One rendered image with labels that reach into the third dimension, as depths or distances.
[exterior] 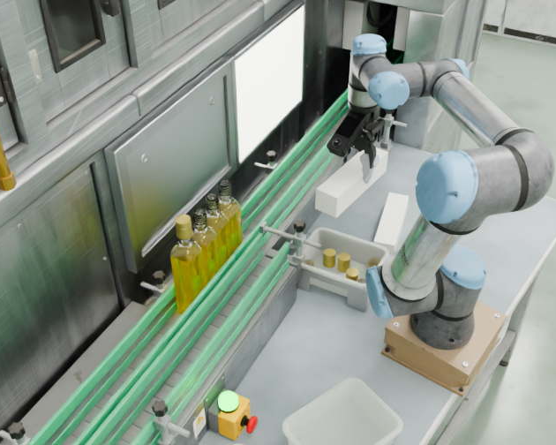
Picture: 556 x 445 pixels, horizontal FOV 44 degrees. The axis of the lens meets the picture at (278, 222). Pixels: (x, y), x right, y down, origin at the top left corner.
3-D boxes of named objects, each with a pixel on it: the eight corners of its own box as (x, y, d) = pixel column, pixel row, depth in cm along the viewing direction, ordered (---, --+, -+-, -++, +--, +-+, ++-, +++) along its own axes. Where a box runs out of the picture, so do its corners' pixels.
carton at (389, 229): (406, 211, 215) (409, 195, 211) (393, 260, 197) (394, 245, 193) (386, 207, 216) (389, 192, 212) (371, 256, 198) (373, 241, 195)
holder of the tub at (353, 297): (300, 243, 203) (300, 222, 198) (387, 273, 193) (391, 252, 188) (273, 279, 191) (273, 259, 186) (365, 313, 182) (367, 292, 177)
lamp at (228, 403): (225, 393, 153) (224, 385, 151) (242, 401, 151) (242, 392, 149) (214, 408, 150) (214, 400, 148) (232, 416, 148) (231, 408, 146)
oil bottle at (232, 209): (225, 255, 180) (221, 190, 166) (244, 261, 178) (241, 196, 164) (214, 268, 176) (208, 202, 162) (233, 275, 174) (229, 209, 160)
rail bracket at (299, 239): (264, 244, 182) (264, 207, 174) (322, 264, 176) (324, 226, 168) (259, 251, 180) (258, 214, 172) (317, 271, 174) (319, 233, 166)
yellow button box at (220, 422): (224, 406, 159) (222, 387, 154) (252, 419, 156) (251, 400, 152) (208, 430, 154) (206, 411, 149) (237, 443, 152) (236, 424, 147)
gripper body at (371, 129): (384, 140, 168) (388, 97, 161) (365, 156, 163) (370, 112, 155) (356, 131, 172) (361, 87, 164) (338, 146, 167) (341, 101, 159)
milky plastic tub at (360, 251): (317, 247, 201) (318, 224, 195) (389, 271, 193) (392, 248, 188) (289, 284, 189) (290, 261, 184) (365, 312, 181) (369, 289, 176)
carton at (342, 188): (386, 171, 179) (388, 152, 176) (335, 218, 165) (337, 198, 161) (365, 163, 182) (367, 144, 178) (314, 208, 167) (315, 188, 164)
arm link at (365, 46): (359, 49, 145) (346, 33, 152) (356, 95, 152) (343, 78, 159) (394, 45, 147) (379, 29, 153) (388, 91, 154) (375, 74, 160)
